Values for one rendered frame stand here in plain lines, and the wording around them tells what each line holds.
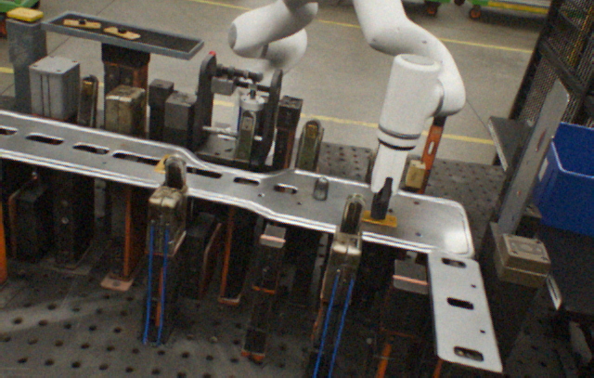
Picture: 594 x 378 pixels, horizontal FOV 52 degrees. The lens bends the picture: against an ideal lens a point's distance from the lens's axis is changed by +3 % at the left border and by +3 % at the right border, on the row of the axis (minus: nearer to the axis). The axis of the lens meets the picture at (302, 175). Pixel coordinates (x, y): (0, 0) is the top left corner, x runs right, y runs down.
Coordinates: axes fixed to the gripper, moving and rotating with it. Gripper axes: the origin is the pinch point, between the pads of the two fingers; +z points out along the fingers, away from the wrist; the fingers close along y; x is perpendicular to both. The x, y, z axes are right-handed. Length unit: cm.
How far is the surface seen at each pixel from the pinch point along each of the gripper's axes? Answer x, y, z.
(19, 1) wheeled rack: -262, -320, 73
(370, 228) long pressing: -1.0, 3.8, 3.3
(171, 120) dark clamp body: -51, -21, 0
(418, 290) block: 8.6, 17.8, 5.4
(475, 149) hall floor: 85, -289, 104
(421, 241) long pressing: 9.5, 4.2, 3.3
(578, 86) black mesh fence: 55, -74, -12
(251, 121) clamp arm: -31.6, -18.0, -5.2
